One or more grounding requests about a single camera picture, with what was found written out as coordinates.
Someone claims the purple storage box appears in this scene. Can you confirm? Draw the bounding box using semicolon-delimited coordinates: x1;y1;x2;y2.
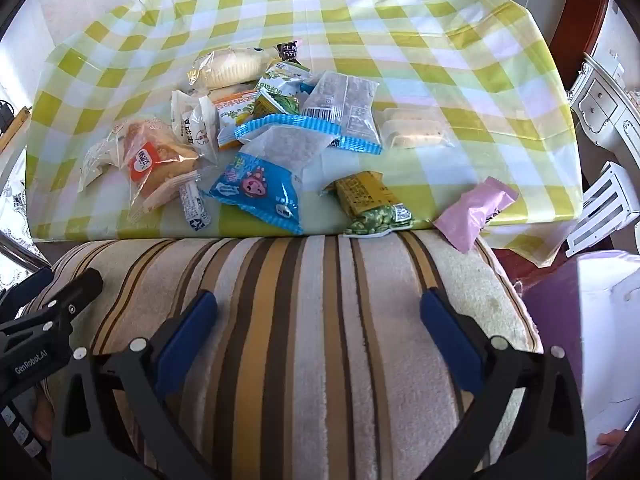
520;252;640;466

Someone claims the blue cartoon snack packet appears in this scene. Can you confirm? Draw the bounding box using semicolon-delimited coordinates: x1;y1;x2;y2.
209;114;343;237

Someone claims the striped beige brown cushion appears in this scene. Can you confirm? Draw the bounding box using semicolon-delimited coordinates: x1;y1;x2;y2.
20;232;546;480

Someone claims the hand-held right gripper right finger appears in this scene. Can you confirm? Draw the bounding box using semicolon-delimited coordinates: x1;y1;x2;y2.
419;287;588;480

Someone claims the white clear-window bread packet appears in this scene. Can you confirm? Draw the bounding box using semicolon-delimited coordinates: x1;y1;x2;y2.
170;90;221;161

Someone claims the clear pale bar packet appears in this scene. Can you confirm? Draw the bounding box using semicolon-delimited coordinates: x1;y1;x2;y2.
375;107;453;151

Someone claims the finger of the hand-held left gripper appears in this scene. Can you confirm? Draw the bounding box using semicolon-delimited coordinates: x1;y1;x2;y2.
0;267;104;350
0;266;53;313

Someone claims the green white snack packet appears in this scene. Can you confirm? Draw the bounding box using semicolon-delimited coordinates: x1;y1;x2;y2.
256;60;312;96

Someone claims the white bun packet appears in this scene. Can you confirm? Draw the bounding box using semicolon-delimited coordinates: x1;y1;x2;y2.
187;46;268;96

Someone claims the orange white snack packet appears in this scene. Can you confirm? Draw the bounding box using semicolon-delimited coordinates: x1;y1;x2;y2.
212;89;266;150

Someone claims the white slatted stool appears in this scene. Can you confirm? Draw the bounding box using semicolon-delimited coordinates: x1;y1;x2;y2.
565;160;640;256

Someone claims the small white stick packet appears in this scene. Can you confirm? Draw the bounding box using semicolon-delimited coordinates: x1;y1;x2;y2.
179;182;213;233

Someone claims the pink snack packet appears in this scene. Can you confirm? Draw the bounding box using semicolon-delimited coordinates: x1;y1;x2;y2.
432;176;516;253

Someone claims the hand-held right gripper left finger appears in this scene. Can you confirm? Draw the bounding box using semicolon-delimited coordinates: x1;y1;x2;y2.
50;290;221;480

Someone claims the metal tube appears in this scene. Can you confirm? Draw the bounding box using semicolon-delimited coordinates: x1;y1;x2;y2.
0;230;51;271

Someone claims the clear grey cracker packet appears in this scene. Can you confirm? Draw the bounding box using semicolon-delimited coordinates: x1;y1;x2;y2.
299;71;383;155

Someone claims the red label cake packet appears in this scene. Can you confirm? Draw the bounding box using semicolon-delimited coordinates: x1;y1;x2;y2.
77;117;203;223

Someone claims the yellow green checked tablecloth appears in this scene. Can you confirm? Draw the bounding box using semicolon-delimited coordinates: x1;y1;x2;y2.
25;0;586;268

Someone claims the white ornate dressing table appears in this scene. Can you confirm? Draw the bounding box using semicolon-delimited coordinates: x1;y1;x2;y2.
565;10;640;161

